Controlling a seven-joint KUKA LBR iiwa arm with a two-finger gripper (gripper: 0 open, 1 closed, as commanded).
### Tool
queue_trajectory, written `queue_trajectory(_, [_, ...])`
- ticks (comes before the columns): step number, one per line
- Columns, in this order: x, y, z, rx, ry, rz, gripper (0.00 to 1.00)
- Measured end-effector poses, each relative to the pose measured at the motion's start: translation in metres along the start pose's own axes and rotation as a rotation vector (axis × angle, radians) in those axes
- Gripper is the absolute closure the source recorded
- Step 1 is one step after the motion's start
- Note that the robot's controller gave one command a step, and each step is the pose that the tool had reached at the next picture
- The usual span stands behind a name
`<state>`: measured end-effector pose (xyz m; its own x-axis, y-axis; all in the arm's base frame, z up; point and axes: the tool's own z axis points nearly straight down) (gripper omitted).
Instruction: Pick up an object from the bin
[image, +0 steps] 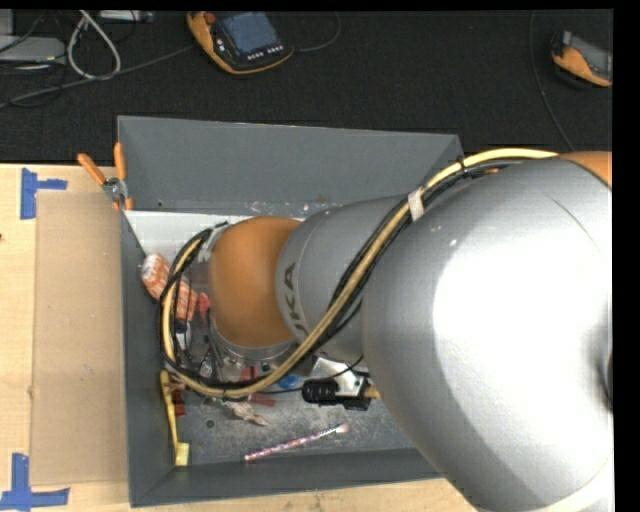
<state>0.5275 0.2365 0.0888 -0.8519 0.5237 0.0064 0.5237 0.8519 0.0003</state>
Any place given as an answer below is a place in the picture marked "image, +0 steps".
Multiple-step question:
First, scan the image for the beige crumpled wrapper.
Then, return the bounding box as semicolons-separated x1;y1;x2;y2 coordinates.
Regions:
218;398;272;428

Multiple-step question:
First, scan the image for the yellow long tool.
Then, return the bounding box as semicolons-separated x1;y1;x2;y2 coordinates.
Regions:
159;369;191;467

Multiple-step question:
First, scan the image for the pink striped stick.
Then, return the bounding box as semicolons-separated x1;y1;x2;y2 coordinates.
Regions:
243;423;352;462

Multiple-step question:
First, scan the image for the orange and white packet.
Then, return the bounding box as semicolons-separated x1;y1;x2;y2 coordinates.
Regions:
140;252;200;322

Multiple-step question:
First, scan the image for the brown cardboard board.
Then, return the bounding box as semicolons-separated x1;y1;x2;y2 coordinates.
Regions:
28;191;130;487

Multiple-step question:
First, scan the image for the grey metal bin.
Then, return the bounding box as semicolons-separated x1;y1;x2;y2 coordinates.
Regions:
115;114;467;509

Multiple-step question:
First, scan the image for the black cylinder on white bracket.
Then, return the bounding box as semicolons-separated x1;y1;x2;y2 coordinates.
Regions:
301;357;381;412

